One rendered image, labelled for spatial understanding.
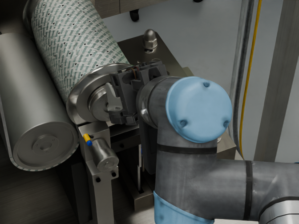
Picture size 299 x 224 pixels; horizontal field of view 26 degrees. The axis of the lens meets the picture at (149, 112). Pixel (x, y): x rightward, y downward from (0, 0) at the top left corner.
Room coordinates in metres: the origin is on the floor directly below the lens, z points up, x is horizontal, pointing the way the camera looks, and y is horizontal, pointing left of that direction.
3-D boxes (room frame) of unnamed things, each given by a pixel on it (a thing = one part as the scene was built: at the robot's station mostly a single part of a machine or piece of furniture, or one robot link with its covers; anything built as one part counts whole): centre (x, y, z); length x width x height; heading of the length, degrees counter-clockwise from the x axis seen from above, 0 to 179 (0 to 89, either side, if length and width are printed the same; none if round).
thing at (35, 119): (0.85, 0.23, 1.18); 0.26 x 0.12 x 0.12; 24
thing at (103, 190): (0.73, 0.09, 1.05); 0.06 x 0.05 x 0.31; 24
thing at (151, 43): (1.17, 0.00, 1.05); 0.04 x 0.04 x 0.04
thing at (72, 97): (0.78, 0.07, 1.25); 0.15 x 0.01 x 0.15; 114
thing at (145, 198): (0.92, 0.07, 0.92); 0.28 x 0.04 x 0.04; 24
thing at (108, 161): (0.70, 0.07, 1.18); 0.04 x 0.02 x 0.04; 114
